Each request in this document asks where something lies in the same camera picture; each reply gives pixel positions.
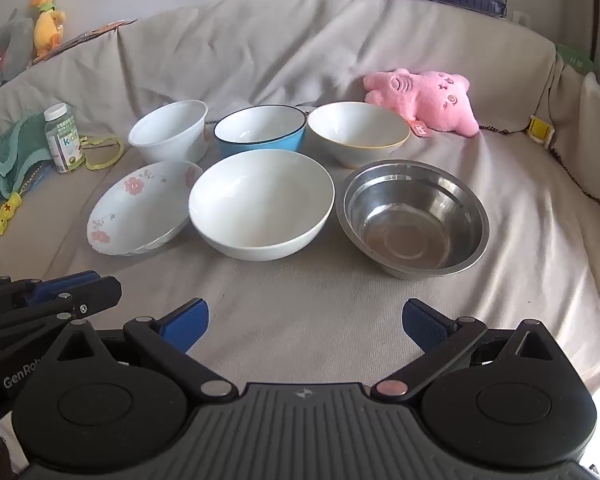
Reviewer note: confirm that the yellow and white clip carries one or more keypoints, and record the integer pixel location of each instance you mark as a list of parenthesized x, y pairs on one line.
[(541, 131)]

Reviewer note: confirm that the stainless steel bowl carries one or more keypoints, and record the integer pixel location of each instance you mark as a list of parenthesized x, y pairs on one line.
[(415, 220)]

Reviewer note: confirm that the yellow duck plush toy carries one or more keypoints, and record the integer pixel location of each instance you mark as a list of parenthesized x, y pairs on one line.
[(46, 20)]

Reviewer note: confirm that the white wall socket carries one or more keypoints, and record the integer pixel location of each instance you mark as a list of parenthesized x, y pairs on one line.
[(519, 17)]

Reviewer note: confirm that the pink plush toy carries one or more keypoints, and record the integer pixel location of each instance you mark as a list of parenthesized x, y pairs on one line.
[(430, 100)]

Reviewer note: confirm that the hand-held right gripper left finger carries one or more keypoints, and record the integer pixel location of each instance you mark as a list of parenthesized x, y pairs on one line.
[(186, 324)]

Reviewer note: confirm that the clear bottle with white cap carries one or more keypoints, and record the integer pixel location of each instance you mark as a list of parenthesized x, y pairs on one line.
[(65, 140)]

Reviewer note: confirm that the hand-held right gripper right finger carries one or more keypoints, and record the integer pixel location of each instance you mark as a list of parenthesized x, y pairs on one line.
[(426, 327)]

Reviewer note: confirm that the grey sofa cover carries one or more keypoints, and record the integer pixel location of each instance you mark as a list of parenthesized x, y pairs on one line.
[(280, 50)]

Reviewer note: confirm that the blue bowl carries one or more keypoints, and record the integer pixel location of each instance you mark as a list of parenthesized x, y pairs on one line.
[(260, 127)]

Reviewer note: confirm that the grey plush toy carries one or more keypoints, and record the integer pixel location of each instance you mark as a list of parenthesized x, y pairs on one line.
[(7, 52)]

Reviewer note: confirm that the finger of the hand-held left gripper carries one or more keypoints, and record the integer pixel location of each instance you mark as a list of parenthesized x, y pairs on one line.
[(92, 296), (65, 284)]

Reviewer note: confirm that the green card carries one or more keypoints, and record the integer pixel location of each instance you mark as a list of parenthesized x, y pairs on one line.
[(575, 59)]

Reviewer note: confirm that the floral white plate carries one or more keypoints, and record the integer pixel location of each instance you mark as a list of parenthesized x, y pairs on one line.
[(135, 210)]

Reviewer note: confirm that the green cloth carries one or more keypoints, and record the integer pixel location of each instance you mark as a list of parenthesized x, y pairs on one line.
[(10, 160)]

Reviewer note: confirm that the cream bowl with yellow rim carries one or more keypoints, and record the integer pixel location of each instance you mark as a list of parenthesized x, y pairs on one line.
[(355, 130)]

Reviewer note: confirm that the small yellow toy clip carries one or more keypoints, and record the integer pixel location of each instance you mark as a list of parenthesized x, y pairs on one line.
[(4, 215)]

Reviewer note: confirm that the white plastic bowl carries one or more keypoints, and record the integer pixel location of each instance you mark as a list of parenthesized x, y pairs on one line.
[(167, 132)]

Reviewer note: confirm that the thin picture book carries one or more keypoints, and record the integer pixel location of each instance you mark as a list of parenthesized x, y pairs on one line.
[(87, 35)]

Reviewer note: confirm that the large white ceramic bowl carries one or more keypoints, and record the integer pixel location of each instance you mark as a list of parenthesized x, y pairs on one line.
[(260, 200)]

